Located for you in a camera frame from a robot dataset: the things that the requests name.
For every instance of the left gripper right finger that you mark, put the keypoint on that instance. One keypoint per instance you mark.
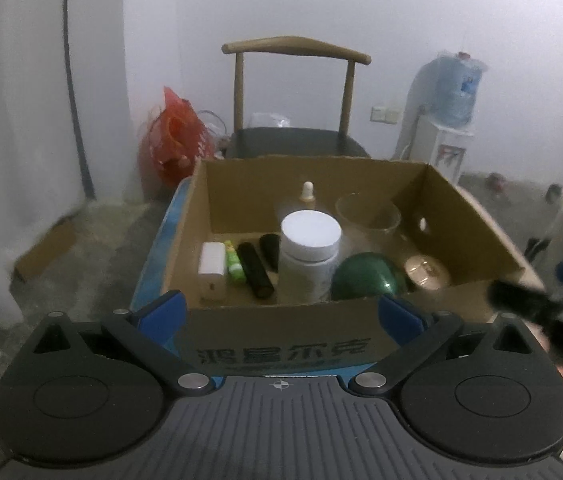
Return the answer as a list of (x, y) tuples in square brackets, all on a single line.
[(419, 336)]

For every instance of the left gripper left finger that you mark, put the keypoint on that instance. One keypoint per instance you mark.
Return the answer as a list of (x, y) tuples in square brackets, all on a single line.
[(145, 334)]

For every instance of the gold patterned round tin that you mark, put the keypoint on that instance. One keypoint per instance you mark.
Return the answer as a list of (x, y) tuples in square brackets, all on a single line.
[(427, 273)]

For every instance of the clear glass bowl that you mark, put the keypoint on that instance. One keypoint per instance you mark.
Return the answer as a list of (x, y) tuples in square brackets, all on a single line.
[(368, 222)]

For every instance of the blue patterned table mat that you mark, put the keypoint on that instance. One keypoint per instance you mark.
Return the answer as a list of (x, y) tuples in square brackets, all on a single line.
[(148, 287)]

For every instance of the white charger adapter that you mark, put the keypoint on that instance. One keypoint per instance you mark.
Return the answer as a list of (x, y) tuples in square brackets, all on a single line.
[(212, 271)]

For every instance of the dark green ball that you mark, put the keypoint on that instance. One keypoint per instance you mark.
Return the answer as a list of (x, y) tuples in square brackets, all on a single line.
[(367, 274)]

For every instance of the small green tube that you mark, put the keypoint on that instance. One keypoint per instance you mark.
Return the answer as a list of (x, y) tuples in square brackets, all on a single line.
[(233, 264)]

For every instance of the flat cardboard piece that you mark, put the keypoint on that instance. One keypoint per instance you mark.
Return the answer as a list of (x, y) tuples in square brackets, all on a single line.
[(55, 243)]

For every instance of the white pill bottle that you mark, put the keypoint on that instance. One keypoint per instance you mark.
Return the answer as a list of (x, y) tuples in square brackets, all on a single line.
[(309, 252)]

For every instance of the white water dispenser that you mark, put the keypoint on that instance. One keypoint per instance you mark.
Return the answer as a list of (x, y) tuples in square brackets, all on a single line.
[(441, 147)]

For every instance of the green dropper bottle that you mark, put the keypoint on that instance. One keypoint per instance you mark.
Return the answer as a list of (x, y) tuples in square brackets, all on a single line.
[(307, 199)]

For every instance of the red plastic bag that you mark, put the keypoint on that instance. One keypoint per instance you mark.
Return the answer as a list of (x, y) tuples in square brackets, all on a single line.
[(177, 140)]

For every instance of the white curtain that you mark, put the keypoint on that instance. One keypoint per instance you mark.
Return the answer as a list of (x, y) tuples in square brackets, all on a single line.
[(65, 129)]

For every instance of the wooden chair black seat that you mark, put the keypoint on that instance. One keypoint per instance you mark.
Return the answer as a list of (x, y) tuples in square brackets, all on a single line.
[(293, 96)]

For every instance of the blue water jug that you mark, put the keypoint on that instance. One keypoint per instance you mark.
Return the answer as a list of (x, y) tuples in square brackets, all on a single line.
[(446, 89)]

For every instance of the white wall socket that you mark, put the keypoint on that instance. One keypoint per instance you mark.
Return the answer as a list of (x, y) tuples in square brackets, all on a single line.
[(385, 115)]

